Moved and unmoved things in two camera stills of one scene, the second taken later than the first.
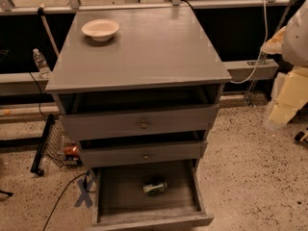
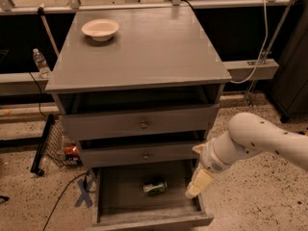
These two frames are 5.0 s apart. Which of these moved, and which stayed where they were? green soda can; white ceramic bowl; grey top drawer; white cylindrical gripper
Moved: white cylindrical gripper
Stayed: grey top drawer; green soda can; white ceramic bowl
